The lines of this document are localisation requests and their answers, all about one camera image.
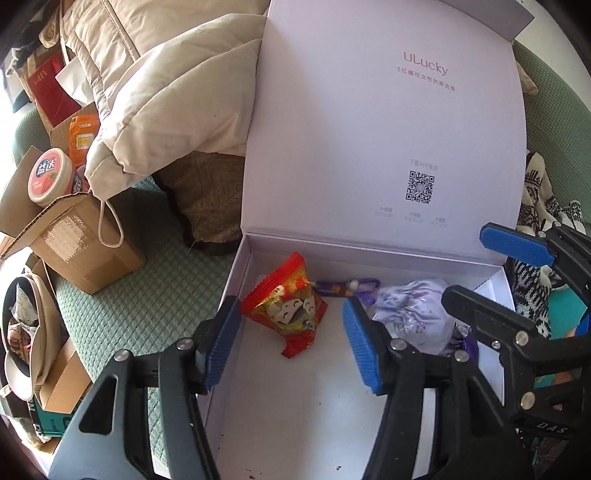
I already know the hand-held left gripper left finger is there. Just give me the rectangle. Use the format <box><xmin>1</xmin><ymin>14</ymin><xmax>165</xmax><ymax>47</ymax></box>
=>
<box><xmin>48</xmin><ymin>295</ymin><xmax>243</xmax><ymax>480</ymax></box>

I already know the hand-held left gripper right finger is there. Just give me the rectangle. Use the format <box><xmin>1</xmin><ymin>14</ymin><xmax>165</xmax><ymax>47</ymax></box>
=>
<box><xmin>342</xmin><ymin>298</ymin><xmax>527</xmax><ymax>480</ymax></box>

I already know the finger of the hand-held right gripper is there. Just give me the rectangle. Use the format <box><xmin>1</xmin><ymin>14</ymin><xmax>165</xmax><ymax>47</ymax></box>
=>
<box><xmin>441</xmin><ymin>285</ymin><xmax>591</xmax><ymax>416</ymax></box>
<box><xmin>479</xmin><ymin>222</ymin><xmax>591</xmax><ymax>301</ymax></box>

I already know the lavender drawstring pouch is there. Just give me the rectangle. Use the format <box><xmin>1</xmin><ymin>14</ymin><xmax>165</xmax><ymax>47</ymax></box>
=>
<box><xmin>372</xmin><ymin>277</ymin><xmax>462</xmax><ymax>356</ymax></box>

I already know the purple keychain strap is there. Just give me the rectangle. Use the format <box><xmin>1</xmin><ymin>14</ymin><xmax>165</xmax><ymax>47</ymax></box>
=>
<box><xmin>314</xmin><ymin>277</ymin><xmax>382</xmax><ymax>305</ymax></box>

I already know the small red snack packet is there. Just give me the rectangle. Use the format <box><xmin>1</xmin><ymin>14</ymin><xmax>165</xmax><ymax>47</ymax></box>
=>
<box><xmin>241</xmin><ymin>251</ymin><xmax>328</xmax><ymax>360</ymax></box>

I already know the white gift box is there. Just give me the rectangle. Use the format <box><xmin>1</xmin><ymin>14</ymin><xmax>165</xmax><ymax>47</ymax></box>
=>
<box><xmin>198</xmin><ymin>0</ymin><xmax>536</xmax><ymax>480</ymax></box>

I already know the black white knit sweater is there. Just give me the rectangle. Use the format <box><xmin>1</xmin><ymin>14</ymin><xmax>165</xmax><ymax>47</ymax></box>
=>
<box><xmin>505</xmin><ymin>150</ymin><xmax>591</xmax><ymax>340</ymax></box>

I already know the teal bubble mailer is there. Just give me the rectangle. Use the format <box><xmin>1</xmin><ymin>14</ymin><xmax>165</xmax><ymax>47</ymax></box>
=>
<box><xmin>549</xmin><ymin>284</ymin><xmax>591</xmax><ymax>342</ymax></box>

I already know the green quilted sofa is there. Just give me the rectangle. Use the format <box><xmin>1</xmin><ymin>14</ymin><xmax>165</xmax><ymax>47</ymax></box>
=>
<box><xmin>11</xmin><ymin>41</ymin><xmax>591</xmax><ymax>472</ymax></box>

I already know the brown woven cushion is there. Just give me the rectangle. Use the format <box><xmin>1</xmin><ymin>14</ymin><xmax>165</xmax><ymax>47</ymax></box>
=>
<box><xmin>154</xmin><ymin>150</ymin><xmax>245</xmax><ymax>254</ymax></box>

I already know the small brown cardboard box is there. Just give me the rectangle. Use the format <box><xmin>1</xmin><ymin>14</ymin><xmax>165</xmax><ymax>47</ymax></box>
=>
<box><xmin>28</xmin><ymin>258</ymin><xmax>93</xmax><ymax>414</ymax></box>

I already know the open brown cardboard box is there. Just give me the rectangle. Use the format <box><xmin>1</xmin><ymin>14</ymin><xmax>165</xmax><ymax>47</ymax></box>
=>
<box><xmin>0</xmin><ymin>145</ymin><xmax>146</xmax><ymax>296</ymax></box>

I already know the beige cap with snacks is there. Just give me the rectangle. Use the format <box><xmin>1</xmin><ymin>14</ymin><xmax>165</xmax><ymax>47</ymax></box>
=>
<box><xmin>0</xmin><ymin>272</ymin><xmax>63</xmax><ymax>402</ymax></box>

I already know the teal printed box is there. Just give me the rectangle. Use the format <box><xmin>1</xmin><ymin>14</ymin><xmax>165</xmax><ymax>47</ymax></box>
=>
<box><xmin>28</xmin><ymin>399</ymin><xmax>77</xmax><ymax>439</ymax></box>

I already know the pink lidded gum jar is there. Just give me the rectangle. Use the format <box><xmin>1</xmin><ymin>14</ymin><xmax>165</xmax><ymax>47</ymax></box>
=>
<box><xmin>28</xmin><ymin>148</ymin><xmax>77</xmax><ymax>207</ymax></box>

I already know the orange packet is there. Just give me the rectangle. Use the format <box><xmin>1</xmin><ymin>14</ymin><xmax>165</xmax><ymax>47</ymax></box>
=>
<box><xmin>68</xmin><ymin>115</ymin><xmax>100</xmax><ymax>167</ymax></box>

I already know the beige down jacket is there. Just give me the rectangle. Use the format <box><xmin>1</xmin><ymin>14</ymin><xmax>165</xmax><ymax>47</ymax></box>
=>
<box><xmin>60</xmin><ymin>0</ymin><xmax>273</xmax><ymax>247</ymax></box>

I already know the white paper sheet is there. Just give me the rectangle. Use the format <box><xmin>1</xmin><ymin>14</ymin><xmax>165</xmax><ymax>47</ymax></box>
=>
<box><xmin>55</xmin><ymin>58</ymin><xmax>95</xmax><ymax>104</ymax></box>

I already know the red paper bag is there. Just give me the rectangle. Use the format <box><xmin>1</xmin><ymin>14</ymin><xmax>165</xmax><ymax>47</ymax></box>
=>
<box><xmin>25</xmin><ymin>51</ymin><xmax>81</xmax><ymax>130</ymax></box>

